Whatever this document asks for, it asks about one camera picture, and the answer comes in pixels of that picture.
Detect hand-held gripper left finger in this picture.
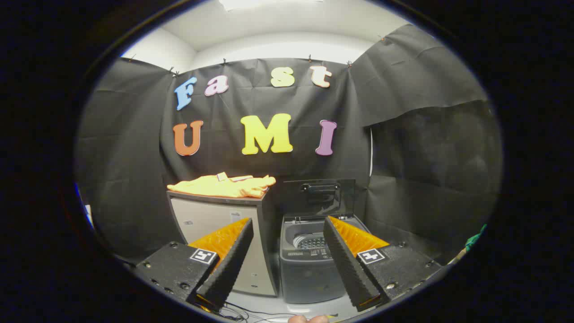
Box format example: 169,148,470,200
135,218,254,311

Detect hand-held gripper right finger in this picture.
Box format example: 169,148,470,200
323,216,444,312

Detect grey washing machine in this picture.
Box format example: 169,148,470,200
279,214,373,304

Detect yellow polo shirt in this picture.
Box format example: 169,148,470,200
167,173,276,199

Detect grey cabinet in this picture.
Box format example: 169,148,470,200
167,191,279,297

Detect green cloth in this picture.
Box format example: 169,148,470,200
464,223,488,252

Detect black backdrop cloth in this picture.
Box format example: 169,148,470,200
74,23,503,266

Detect ceiling light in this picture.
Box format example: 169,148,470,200
219,0,323,11

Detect black floor cables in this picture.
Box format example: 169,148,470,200
219,301,292,323

